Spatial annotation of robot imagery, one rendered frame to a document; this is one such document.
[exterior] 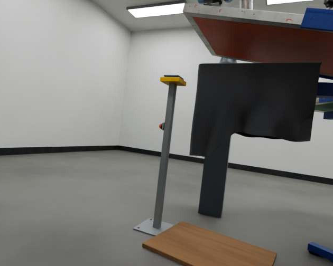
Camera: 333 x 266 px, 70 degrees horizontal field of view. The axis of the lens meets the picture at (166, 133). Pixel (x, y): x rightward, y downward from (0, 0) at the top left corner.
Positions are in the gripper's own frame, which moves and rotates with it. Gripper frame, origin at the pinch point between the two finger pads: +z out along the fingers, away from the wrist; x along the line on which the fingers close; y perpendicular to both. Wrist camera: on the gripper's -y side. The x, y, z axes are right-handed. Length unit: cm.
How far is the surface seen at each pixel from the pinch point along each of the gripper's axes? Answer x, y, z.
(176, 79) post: 10.9, 5.3, 27.1
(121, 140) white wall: 277, 380, 152
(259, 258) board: -63, 7, 106
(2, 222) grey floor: 69, -39, 134
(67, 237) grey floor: 29, -30, 126
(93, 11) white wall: 336, 243, -99
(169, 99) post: 13.2, 9.8, 39.4
